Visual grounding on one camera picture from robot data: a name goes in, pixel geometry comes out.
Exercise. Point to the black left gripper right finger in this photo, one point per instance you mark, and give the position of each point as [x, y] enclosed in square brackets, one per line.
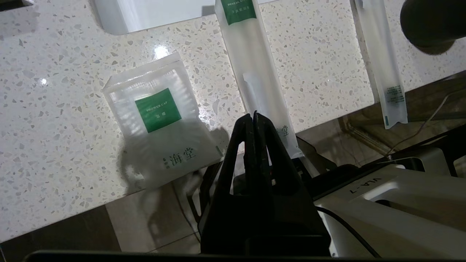
[287, 214]

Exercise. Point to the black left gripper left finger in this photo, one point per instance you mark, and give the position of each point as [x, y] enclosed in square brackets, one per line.
[225, 211]

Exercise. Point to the long dental kit packet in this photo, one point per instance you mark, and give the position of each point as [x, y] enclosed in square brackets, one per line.
[251, 65]

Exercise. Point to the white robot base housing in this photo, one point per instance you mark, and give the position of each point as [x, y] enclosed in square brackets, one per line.
[400, 214]

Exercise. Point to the square shower cap packet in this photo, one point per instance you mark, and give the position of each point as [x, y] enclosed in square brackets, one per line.
[160, 120]

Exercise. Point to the long plain frosted packet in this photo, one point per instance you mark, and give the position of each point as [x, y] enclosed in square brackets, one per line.
[382, 62]

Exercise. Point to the white sink basin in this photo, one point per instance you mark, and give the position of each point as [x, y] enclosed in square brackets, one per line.
[156, 12]

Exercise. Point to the dark tumbler cup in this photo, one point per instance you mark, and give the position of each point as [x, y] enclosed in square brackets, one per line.
[433, 22]

